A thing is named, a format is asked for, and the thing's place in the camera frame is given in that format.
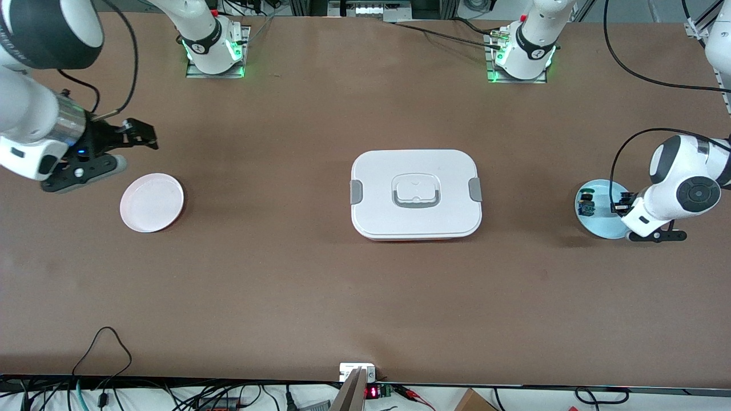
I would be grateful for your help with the grey aluminium beam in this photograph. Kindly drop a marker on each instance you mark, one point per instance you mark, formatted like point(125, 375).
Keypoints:
point(351, 397)

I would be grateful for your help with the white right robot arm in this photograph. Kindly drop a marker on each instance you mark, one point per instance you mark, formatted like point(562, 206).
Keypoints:
point(28, 108)

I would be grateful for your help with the red clip test leads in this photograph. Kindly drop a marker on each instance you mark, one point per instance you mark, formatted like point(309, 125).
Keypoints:
point(408, 391)

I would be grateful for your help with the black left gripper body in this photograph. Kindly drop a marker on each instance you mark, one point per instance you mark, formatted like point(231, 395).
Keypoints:
point(618, 206)

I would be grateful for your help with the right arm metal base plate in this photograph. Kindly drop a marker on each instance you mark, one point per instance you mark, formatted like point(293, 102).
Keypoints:
point(197, 74)

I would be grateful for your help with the aluminium frame with white panel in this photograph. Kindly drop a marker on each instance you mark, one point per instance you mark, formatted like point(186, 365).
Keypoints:
point(371, 10)

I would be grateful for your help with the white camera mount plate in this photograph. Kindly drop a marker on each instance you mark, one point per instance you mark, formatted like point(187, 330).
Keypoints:
point(348, 371)

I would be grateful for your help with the red digit display module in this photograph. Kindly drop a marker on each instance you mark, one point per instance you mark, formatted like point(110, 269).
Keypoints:
point(372, 392)

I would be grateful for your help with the green push button switch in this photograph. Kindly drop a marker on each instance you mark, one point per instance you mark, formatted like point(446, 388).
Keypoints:
point(585, 205)

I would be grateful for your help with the brown cardboard box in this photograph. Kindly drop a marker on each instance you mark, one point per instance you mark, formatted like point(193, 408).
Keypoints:
point(471, 402)

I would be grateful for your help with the white lunch box grey clips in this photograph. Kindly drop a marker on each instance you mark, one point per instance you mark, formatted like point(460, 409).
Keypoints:
point(417, 171)

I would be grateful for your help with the black power strip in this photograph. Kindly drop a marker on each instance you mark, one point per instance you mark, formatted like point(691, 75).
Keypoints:
point(217, 405)

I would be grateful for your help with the aluminium profile rail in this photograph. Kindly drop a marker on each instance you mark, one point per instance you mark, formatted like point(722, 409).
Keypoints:
point(41, 20)
point(698, 28)

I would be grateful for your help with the pink round plate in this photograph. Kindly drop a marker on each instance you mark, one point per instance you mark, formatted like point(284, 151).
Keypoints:
point(151, 205)

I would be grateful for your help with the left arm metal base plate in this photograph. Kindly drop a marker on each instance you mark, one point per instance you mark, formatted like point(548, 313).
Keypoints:
point(490, 63)

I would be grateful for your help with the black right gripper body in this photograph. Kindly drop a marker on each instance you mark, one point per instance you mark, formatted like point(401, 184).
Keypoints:
point(100, 140)

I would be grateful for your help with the light blue round plate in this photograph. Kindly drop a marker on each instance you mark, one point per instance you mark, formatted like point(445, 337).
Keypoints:
point(599, 225)

